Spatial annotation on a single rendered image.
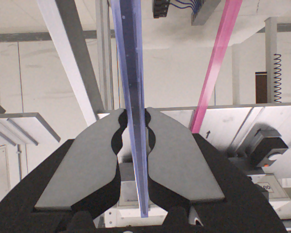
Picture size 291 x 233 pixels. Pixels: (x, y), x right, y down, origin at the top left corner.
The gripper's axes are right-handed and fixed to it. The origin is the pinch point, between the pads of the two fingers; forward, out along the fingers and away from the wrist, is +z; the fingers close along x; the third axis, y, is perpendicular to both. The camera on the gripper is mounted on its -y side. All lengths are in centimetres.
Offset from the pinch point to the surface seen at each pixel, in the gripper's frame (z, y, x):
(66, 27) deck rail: 10.5, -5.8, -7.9
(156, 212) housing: 15.5, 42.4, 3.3
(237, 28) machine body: 74, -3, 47
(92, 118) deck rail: 13.7, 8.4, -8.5
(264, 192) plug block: 0.9, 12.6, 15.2
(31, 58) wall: 198, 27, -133
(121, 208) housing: 14.8, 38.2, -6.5
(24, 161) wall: 139, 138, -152
